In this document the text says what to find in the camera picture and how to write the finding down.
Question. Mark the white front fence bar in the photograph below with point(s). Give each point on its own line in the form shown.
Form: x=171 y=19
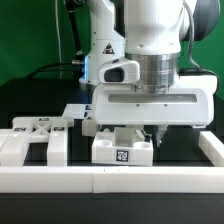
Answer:
x=111 y=180

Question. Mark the white chair seat part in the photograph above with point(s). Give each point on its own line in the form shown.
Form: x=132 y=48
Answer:
x=121 y=147

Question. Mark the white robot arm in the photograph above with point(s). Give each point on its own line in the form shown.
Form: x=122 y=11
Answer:
x=134 y=58

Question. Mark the white marker base plate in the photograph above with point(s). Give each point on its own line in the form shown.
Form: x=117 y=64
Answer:
x=77 y=111

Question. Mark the white chair back frame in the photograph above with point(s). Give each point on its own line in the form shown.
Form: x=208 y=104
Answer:
x=15 y=142

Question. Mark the white fence bar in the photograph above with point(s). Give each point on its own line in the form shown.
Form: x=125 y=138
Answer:
x=212 y=147
x=111 y=180

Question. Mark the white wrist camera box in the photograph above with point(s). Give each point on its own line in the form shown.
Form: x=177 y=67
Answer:
x=119 y=71

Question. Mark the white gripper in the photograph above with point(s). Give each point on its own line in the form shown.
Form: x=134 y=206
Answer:
x=188 y=102

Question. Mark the white right fence bar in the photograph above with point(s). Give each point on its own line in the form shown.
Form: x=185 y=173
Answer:
x=212 y=147

